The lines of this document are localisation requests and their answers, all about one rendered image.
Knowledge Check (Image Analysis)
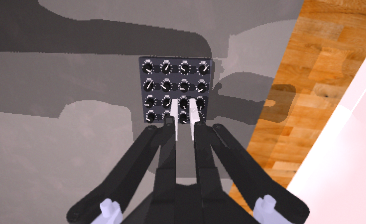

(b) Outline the dark grey knob box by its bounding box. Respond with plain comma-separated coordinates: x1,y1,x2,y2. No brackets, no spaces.
139,56,212,124

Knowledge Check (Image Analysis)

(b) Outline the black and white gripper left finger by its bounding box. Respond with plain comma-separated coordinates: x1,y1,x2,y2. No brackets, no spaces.
66,99,178,224

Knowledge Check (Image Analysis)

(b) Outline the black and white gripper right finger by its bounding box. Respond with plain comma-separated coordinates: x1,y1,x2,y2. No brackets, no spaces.
189,99,310,224

